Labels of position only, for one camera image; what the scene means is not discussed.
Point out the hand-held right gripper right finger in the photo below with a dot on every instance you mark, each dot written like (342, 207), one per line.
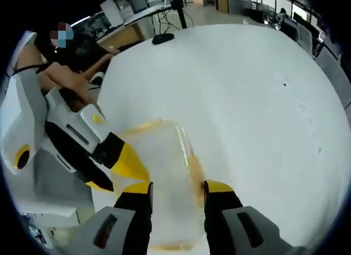
(233, 230)

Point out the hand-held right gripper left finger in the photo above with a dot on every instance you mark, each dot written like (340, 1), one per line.
(115, 230)

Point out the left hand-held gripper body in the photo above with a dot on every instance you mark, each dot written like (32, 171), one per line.
(27, 115)

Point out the clear box with yellow buckle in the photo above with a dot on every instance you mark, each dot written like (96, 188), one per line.
(170, 189)

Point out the white tray on tripod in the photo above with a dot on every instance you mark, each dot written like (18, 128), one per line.
(153, 13)

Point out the wooden cabinet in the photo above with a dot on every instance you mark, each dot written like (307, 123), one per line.
(222, 5)

